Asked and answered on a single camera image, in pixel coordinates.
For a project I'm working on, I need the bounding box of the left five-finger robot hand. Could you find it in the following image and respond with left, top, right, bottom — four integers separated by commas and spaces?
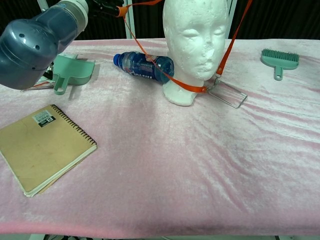
88, 0, 129, 18

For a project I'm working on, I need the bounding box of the orange lanyard strap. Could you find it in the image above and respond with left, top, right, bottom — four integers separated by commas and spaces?
119, 0, 254, 94

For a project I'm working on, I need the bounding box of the clear badge holder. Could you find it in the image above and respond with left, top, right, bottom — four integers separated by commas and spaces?
207, 75, 249, 110

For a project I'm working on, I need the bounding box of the white foam mannequin head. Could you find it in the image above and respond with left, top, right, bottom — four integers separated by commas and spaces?
161, 0, 230, 107

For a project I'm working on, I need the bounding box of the teal hand brush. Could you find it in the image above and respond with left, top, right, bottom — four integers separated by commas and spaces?
260, 48, 300, 82

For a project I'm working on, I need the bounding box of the blue water bottle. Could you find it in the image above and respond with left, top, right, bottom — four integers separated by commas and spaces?
112, 50, 176, 86

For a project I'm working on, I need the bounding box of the teal plastic dustpan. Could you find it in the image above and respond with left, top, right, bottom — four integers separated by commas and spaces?
50, 53, 97, 96

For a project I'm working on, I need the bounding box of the nut snack packet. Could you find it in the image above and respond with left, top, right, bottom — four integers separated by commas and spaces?
20, 63, 57, 92

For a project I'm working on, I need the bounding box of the brown spiral notebook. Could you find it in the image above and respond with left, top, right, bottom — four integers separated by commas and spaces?
0, 103, 99, 199

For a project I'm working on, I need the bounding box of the pink velvet table cloth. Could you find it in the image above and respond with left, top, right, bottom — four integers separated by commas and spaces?
0, 37, 320, 237

